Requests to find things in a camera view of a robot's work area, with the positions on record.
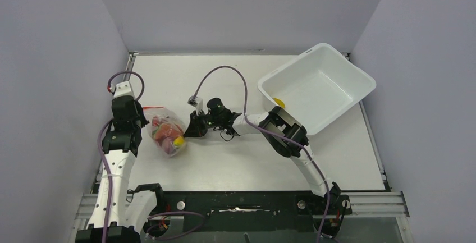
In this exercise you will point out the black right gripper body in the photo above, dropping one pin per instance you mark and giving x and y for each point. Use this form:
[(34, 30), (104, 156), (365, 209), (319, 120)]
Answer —
[(213, 121)]

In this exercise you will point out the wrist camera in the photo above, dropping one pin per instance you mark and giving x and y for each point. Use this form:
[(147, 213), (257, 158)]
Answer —
[(121, 89), (197, 103)]

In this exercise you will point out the clear zip top bag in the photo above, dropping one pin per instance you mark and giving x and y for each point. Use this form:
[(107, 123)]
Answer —
[(159, 115)]

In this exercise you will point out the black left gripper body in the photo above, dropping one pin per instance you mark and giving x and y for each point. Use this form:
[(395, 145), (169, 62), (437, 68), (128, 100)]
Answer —
[(140, 120)]

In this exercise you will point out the yellow banana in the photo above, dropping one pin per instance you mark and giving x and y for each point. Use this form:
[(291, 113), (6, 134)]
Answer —
[(179, 142)]

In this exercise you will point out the watermelon slice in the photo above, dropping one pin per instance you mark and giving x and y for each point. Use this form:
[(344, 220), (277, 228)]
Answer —
[(165, 131)]

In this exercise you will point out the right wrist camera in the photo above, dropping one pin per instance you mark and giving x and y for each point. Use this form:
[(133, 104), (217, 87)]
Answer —
[(197, 103)]

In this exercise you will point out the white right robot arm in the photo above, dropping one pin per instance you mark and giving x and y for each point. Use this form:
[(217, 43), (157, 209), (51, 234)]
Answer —
[(285, 135)]

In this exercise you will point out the yellow star fruit slice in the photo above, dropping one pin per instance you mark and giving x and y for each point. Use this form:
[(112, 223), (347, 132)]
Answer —
[(279, 102)]

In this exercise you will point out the purple onion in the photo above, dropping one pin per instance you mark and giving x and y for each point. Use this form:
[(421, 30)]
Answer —
[(168, 148)]

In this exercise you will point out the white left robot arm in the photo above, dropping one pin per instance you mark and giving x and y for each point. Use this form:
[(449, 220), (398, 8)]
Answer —
[(113, 220)]

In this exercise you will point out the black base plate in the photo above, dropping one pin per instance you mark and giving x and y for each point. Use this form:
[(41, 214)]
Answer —
[(249, 211)]

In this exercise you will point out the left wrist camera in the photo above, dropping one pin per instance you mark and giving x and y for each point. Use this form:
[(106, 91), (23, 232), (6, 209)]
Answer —
[(121, 89)]

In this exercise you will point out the white plastic tub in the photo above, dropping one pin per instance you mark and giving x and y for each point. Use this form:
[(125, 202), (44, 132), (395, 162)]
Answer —
[(317, 87)]

